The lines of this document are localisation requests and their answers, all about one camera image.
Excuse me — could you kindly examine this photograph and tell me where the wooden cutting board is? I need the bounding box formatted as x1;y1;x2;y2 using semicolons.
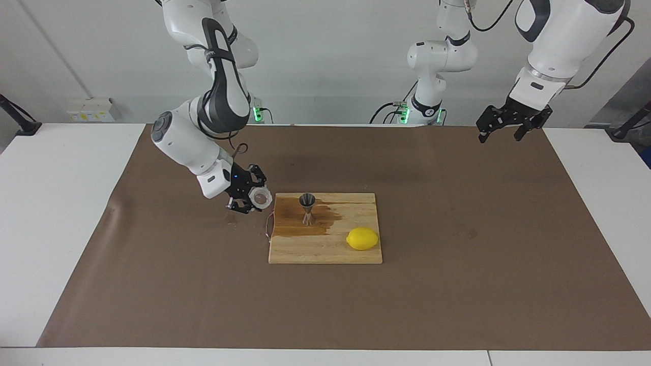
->
265;192;383;265

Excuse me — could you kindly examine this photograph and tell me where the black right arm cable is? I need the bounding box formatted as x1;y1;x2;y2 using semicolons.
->
198;127;250;164

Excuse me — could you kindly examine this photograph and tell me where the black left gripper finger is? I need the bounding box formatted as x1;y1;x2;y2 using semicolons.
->
476;104;512;144
514;106;554;142

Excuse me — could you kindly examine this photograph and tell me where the black clamp stand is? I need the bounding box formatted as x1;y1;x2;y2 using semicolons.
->
0;94;42;136
609;101;651;141

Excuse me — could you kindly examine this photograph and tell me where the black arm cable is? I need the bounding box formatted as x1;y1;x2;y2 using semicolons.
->
467;0;636;90
198;127;250;164

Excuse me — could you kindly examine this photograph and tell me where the clear plastic cup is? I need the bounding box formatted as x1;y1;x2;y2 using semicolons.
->
250;187;274;208

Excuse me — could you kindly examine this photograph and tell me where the brown paper table mat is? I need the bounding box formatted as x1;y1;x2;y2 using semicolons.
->
37;124;651;351

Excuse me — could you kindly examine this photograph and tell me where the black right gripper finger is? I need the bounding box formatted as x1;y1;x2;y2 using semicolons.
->
225;195;260;215
247;164;268;191

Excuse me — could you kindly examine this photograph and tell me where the black base cable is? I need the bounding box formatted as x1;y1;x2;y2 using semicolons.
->
370;77;420;125

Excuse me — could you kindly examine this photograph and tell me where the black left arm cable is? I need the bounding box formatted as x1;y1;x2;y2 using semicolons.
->
467;0;636;90

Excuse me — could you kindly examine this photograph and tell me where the yellow lemon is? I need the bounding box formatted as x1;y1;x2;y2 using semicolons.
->
346;227;380;251

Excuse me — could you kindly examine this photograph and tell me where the steel double jigger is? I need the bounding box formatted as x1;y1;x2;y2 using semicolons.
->
299;193;317;226

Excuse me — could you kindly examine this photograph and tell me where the white wall socket box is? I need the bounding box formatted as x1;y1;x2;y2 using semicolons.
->
68;98;115;123

